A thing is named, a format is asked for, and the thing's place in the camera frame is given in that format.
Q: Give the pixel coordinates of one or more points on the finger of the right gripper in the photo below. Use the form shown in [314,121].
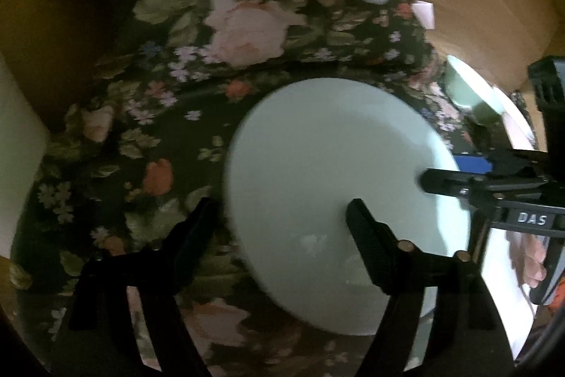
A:
[481,189]
[502,162]

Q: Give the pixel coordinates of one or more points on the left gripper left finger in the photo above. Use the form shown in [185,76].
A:
[97,336]

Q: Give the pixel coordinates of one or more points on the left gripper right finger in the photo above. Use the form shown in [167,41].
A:
[467,336]

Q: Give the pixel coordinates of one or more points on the pink bowl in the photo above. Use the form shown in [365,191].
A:
[516,129]

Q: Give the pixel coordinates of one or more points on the mint green plate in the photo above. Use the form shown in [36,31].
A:
[297,159]

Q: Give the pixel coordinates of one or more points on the white plate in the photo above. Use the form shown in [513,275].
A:
[503,260]

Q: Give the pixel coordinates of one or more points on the mint green bowl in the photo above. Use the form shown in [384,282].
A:
[470,92]

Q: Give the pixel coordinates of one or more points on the person's right hand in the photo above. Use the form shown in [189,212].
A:
[528,254]

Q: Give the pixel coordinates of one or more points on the floral dark tablecloth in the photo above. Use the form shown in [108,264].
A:
[149,140]

